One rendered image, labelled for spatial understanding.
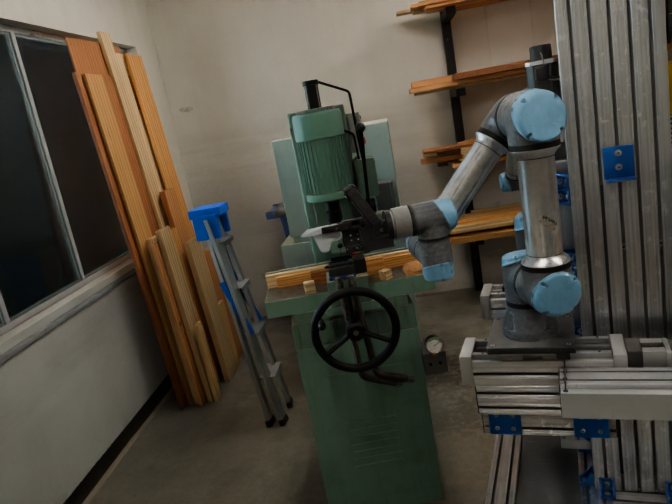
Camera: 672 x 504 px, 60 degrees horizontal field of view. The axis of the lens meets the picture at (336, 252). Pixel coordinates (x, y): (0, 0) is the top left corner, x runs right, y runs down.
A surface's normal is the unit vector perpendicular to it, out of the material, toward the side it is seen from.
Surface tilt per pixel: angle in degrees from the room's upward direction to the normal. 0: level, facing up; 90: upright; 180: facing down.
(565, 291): 98
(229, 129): 90
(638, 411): 90
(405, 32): 90
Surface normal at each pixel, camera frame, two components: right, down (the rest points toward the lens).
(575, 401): -0.34, 0.28
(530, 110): 0.08, 0.08
